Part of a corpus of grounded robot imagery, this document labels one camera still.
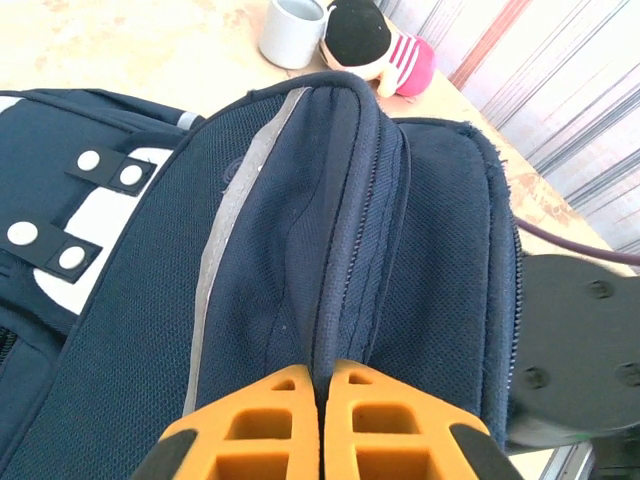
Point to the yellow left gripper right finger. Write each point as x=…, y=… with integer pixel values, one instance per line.
x=395, y=435

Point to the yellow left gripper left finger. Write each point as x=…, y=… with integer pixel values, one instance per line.
x=260, y=435

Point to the navy blue backpack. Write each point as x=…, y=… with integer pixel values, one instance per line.
x=250, y=250

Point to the translucent striped side panel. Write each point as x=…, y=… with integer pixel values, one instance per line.
x=550, y=75

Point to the pink black plush doll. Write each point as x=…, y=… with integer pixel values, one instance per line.
x=360, y=35

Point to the grey cup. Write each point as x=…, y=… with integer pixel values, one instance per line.
x=290, y=40

